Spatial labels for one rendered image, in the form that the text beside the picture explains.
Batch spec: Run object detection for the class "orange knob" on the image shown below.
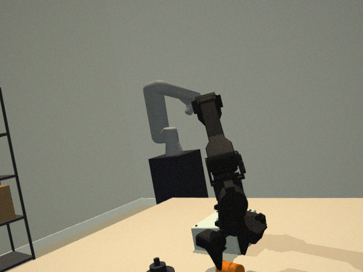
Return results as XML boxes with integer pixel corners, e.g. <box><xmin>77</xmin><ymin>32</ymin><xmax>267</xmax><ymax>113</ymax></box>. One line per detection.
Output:
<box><xmin>216</xmin><ymin>260</ymin><xmax>245</xmax><ymax>272</ymax></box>

